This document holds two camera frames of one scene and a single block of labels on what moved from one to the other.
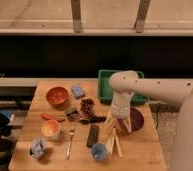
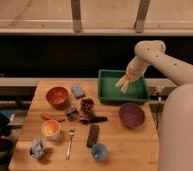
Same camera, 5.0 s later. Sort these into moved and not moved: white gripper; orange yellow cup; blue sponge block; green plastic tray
Moved: white gripper
Not moved: orange yellow cup; green plastic tray; blue sponge block
